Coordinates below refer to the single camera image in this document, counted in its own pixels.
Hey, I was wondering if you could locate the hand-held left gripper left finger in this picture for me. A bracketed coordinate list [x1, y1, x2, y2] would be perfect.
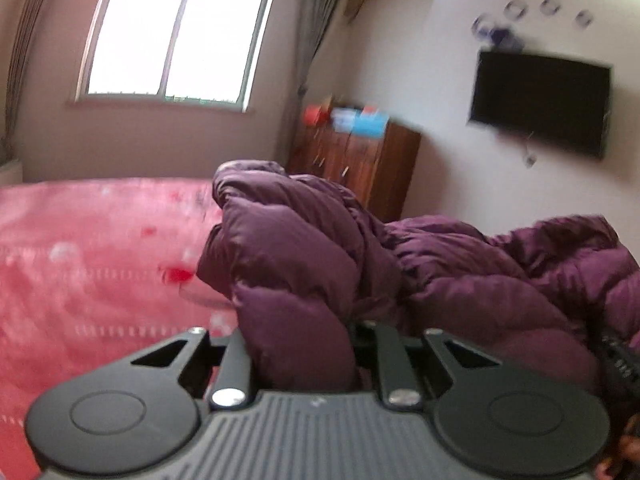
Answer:
[117, 326, 257, 409]

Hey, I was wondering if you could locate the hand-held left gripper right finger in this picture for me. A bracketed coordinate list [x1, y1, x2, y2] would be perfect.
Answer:
[350, 320, 508, 408]

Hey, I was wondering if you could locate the purple down jacket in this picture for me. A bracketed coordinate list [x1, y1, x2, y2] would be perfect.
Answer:
[196, 160, 640, 396]

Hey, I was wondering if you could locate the pink heart print blanket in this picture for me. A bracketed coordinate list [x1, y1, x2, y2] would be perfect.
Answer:
[0, 180, 241, 480]

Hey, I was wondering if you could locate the brown wooden cabinet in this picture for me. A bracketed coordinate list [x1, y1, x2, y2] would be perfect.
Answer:
[287, 120, 422, 223]

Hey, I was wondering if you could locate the white box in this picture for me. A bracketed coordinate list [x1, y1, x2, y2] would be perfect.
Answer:
[330, 107, 361, 133]

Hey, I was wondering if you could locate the red box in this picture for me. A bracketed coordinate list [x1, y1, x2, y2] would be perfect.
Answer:
[302, 104, 333, 127]

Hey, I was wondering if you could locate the black television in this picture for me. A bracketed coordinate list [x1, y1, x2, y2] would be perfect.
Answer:
[467, 50, 613, 161]

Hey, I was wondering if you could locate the white low cabinet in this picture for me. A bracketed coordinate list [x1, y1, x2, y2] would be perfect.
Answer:
[0, 159, 23, 186]

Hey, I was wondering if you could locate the grey curtain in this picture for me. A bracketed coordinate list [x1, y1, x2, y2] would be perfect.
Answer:
[277, 0, 358, 168]
[0, 0, 63, 161]

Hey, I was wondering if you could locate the window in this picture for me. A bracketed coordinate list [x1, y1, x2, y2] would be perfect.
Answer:
[75, 0, 281, 113]

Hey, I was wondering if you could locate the purple wall sticker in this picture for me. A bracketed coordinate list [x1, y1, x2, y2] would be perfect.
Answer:
[487, 27, 523, 51]

